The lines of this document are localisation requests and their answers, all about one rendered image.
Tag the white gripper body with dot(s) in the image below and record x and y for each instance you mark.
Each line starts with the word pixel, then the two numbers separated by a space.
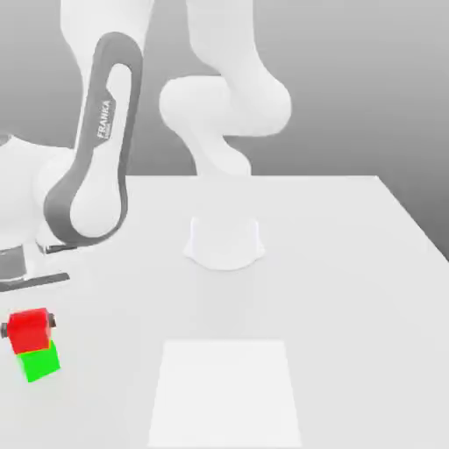
pixel 35 280

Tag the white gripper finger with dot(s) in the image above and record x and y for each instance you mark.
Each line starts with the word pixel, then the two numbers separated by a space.
pixel 52 321
pixel 3 330

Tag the small red cube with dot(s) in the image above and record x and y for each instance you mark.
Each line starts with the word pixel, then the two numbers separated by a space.
pixel 28 331

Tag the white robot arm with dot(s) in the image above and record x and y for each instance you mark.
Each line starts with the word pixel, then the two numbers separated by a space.
pixel 105 147

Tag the small green cube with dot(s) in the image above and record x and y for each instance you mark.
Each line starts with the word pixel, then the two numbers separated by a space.
pixel 39 364

